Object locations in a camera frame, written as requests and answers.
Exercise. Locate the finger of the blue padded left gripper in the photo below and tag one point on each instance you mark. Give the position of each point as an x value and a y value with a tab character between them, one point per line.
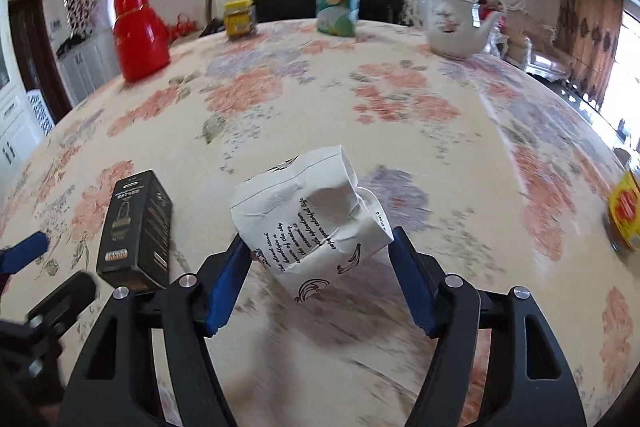
16	257

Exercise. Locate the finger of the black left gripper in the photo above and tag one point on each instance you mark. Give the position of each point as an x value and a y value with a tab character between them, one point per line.
59	311

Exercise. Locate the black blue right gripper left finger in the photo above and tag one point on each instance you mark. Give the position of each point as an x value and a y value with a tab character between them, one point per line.
114	382

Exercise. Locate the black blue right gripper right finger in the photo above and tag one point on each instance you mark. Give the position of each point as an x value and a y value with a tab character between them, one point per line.
528	380

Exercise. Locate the black rectangular carton box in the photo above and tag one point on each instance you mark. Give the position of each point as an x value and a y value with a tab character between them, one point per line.
135	241

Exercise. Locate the white printed paper bag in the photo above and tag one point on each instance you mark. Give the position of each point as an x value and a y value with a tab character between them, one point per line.
309	222

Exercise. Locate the white tall display cabinet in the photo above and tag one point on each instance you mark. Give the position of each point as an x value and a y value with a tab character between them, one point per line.
20	132

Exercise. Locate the yellow red tin can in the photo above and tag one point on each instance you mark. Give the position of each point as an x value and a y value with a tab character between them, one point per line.
623	213

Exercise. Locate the dark wooden door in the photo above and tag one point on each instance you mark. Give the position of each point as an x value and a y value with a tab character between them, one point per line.
34	56

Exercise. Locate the floral tablecloth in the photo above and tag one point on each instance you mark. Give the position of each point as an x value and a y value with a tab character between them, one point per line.
488	171

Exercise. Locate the white low cabinet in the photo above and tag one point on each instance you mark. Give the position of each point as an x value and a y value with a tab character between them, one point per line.
89	66

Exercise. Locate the red thermos flask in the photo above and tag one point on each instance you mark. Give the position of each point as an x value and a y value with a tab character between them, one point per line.
141	39

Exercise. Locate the red handbag on floor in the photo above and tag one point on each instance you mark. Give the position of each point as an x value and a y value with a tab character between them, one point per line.
183	26

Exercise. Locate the yellow lidded glass jar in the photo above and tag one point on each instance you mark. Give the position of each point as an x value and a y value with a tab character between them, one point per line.
239	18

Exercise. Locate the white ornate sofa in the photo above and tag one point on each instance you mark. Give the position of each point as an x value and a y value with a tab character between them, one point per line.
524	42

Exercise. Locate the white floral teapot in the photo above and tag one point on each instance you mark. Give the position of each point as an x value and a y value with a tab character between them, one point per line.
454	28

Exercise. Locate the brown patterned curtain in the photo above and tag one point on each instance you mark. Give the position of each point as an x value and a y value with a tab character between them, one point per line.
588	31

